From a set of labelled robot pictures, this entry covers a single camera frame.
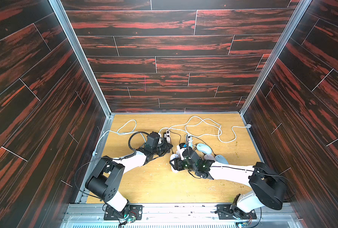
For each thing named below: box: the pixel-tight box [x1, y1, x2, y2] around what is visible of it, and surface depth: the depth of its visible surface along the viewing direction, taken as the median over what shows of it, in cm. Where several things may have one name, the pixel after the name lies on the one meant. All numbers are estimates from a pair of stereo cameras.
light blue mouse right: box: [215, 154, 230, 165], surface depth 93 cm
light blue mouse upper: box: [196, 143, 213, 154], surface depth 98 cm
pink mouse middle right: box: [204, 153, 216, 162], surface depth 94 cm
